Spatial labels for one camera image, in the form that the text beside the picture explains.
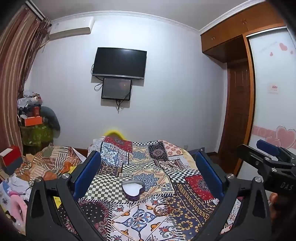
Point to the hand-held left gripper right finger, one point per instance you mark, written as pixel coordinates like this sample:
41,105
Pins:
208,169

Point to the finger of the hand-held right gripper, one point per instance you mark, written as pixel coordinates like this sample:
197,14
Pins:
266,146
249,151

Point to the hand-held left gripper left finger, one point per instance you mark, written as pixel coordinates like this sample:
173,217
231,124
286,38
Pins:
92,166

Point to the purple heart-shaped box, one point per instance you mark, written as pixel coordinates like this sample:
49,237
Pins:
133,190

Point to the tangle of beaded jewelry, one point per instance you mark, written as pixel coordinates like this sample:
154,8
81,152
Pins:
163,209

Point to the person's right hand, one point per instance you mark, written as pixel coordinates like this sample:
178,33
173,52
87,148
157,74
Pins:
273,199

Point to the yellow cloth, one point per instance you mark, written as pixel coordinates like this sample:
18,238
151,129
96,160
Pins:
75,168

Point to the white heart-print sliding door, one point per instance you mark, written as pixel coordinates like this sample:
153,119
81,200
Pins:
272,111

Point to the yellow object behind bed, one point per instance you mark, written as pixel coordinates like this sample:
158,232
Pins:
114,134

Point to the striped orange blanket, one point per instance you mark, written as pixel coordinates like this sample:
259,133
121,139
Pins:
48,162

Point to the brown wooden door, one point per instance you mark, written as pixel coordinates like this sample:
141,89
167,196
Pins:
238,109

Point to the patchwork printed blanket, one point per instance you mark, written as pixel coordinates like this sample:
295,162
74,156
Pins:
150,162

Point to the red and white door sticker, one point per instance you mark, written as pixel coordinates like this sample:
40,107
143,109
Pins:
274,88

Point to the cluttered green side cabinet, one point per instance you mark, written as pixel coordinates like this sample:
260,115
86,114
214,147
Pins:
37,135

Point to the orange box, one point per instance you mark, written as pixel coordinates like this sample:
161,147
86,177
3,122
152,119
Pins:
33,121

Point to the white clothes heap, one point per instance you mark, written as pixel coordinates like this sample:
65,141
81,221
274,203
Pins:
16,183

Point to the red and white box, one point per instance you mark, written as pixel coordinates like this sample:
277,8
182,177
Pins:
10,160

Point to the pile of clutter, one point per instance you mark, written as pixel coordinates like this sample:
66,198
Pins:
29,104

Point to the pink plush cloth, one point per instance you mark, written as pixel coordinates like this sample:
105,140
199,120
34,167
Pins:
16,213

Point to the wooden overhead cabinet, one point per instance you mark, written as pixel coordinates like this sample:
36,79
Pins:
222,39

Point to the striped brown curtain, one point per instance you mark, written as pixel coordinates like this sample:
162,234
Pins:
13,69

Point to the white air conditioner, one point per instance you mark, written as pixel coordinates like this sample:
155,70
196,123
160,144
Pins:
69,27

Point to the small black wall monitor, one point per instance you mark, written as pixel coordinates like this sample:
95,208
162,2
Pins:
116,89

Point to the black wall television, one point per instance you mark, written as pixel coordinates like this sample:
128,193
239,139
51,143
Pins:
119,62

